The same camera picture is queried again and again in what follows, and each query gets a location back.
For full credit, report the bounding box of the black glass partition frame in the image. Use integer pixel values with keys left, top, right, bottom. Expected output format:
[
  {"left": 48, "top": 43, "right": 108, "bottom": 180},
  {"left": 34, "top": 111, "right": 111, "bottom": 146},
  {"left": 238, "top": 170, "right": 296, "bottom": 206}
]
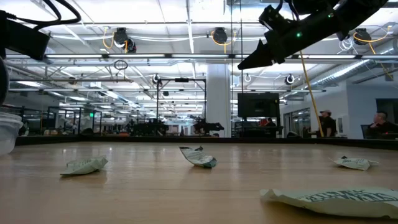
[{"left": 46, "top": 106, "right": 103, "bottom": 136}]

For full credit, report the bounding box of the black coiled cable loop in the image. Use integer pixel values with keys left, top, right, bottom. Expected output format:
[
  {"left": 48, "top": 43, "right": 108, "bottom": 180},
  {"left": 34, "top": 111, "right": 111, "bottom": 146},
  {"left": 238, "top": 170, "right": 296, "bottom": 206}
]
[{"left": 113, "top": 59, "right": 129, "bottom": 71}]

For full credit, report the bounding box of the black monitor screen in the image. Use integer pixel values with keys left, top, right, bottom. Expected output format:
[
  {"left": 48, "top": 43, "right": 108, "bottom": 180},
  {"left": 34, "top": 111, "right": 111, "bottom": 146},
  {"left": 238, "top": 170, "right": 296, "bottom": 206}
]
[{"left": 237, "top": 92, "right": 281, "bottom": 119}]

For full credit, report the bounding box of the dark doorway panel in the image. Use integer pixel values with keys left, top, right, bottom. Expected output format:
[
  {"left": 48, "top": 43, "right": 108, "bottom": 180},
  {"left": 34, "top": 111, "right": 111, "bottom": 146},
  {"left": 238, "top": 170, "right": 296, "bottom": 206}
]
[{"left": 376, "top": 98, "right": 398, "bottom": 125}]

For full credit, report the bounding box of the thin black hanging cable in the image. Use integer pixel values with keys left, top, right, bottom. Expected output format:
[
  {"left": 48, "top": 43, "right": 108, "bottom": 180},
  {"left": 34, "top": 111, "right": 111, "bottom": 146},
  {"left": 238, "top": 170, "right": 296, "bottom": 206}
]
[
  {"left": 239, "top": 0, "right": 244, "bottom": 94},
  {"left": 229, "top": 0, "right": 234, "bottom": 138}
]

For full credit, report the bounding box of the black office chair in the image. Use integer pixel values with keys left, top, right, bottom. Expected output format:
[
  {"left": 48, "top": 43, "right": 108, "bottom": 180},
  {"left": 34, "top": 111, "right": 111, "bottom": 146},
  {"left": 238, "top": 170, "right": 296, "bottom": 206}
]
[{"left": 360, "top": 124, "right": 374, "bottom": 140}]

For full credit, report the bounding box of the translucent white plastic bin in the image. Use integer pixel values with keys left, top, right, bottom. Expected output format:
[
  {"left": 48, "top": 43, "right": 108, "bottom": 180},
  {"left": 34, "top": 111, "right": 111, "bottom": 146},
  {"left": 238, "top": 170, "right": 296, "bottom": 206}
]
[{"left": 0, "top": 106, "right": 24, "bottom": 156}]

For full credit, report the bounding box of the yellow hanging cable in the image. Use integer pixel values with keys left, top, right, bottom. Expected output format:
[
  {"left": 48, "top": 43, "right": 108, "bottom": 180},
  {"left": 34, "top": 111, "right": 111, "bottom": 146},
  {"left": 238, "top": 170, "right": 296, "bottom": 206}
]
[{"left": 298, "top": 49, "right": 325, "bottom": 138}]

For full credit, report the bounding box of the standing person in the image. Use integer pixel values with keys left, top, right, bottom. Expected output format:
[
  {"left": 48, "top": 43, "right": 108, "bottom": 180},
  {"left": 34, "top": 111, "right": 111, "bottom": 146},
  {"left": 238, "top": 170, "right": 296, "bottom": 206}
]
[{"left": 318, "top": 109, "right": 338, "bottom": 138}]

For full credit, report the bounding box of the black table border rail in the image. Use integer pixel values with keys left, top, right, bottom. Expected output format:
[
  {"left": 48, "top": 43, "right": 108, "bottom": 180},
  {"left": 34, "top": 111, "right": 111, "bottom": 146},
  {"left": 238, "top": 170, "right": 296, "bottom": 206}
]
[{"left": 15, "top": 134, "right": 398, "bottom": 151}]

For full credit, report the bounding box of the white building column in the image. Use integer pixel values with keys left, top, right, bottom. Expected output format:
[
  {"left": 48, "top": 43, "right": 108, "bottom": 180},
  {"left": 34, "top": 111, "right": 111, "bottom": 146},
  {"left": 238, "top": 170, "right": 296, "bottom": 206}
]
[{"left": 206, "top": 63, "right": 233, "bottom": 138}]

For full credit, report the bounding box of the pale green snack packet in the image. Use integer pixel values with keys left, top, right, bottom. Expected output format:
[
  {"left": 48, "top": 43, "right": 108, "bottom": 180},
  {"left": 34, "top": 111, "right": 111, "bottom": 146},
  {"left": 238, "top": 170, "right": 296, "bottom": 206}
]
[
  {"left": 178, "top": 145, "right": 218, "bottom": 169},
  {"left": 330, "top": 156, "right": 380, "bottom": 172},
  {"left": 259, "top": 186, "right": 398, "bottom": 220},
  {"left": 60, "top": 156, "right": 109, "bottom": 177}
]

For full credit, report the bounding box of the silver ventilation duct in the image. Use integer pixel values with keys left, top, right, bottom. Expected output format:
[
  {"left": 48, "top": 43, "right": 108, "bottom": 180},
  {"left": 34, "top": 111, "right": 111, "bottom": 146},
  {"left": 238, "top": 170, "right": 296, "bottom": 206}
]
[{"left": 306, "top": 40, "right": 398, "bottom": 90}]

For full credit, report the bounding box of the black metal frame rig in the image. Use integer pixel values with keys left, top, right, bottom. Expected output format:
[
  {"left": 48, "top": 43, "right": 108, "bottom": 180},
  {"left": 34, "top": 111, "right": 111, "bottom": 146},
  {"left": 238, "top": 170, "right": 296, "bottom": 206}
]
[{"left": 155, "top": 77, "right": 208, "bottom": 137}]

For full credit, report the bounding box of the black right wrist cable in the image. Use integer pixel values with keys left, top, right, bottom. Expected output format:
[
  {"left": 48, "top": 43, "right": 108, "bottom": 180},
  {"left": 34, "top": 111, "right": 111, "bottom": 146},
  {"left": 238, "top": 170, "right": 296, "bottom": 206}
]
[{"left": 275, "top": 0, "right": 301, "bottom": 21}]

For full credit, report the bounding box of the dark background robot station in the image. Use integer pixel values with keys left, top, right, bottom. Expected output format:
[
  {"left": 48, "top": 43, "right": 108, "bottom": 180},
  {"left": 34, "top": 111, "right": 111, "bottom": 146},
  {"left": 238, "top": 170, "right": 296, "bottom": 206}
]
[{"left": 128, "top": 119, "right": 170, "bottom": 137}]

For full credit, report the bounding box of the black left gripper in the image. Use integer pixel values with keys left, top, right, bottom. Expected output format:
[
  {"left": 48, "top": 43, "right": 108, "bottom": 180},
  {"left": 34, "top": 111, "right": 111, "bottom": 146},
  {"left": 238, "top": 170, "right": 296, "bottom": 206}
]
[{"left": 0, "top": 10, "right": 51, "bottom": 62}]

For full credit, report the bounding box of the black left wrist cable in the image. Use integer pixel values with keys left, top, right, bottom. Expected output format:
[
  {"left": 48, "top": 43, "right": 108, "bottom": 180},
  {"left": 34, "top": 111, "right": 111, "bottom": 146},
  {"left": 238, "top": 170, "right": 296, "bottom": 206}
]
[{"left": 6, "top": 0, "right": 83, "bottom": 27}]

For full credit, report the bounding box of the seated person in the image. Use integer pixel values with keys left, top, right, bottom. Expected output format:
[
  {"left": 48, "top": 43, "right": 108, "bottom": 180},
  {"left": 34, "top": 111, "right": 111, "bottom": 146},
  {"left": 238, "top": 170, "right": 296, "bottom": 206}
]
[{"left": 366, "top": 111, "right": 398, "bottom": 140}]

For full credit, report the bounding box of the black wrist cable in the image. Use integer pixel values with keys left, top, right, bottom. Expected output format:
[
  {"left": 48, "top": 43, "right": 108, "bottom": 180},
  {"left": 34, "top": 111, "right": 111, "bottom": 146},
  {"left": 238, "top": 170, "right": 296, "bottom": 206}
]
[
  {"left": 275, "top": 0, "right": 301, "bottom": 21},
  {"left": 6, "top": 0, "right": 83, "bottom": 27}
]

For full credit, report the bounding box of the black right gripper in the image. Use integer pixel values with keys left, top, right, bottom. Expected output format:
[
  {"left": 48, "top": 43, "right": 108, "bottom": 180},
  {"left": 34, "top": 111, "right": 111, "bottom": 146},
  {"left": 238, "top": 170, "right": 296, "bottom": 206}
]
[{"left": 237, "top": 4, "right": 340, "bottom": 71}]

